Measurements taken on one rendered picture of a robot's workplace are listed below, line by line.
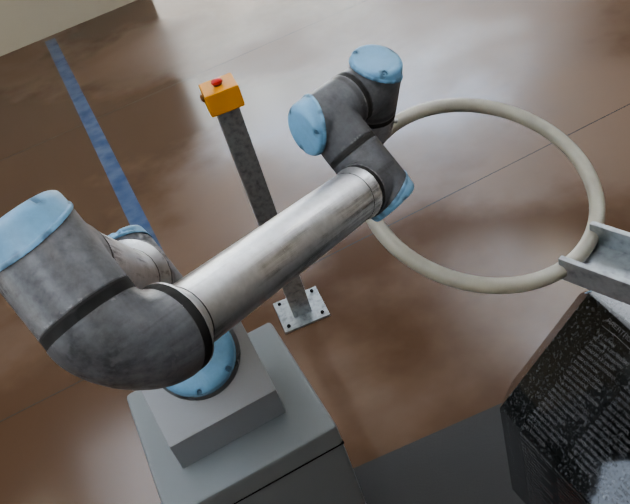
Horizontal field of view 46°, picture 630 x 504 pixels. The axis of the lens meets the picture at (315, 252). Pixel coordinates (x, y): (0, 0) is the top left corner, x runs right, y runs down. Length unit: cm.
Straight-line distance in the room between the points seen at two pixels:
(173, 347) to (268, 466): 85
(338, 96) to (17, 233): 60
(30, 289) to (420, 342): 224
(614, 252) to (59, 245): 103
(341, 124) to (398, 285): 200
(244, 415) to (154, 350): 86
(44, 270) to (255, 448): 95
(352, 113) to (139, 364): 59
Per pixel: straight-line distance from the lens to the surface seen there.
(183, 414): 165
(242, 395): 164
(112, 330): 80
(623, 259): 149
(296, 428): 167
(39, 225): 82
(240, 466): 166
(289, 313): 318
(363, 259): 333
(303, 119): 121
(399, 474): 256
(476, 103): 167
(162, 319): 82
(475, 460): 255
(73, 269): 81
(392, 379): 282
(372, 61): 128
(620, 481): 170
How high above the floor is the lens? 213
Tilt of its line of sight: 38 degrees down
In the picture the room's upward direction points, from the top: 18 degrees counter-clockwise
